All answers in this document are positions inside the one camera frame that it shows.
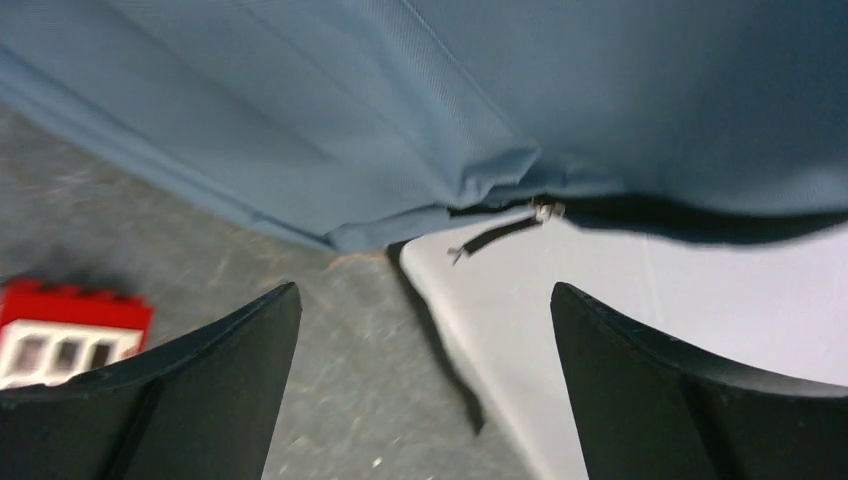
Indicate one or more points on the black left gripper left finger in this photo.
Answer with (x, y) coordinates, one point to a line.
(202, 406)

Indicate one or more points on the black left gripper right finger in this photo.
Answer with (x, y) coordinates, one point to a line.
(648, 405)

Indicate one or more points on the blue student backpack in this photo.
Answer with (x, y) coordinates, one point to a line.
(351, 125)

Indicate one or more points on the red white toy block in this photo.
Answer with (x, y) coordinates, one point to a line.
(53, 332)

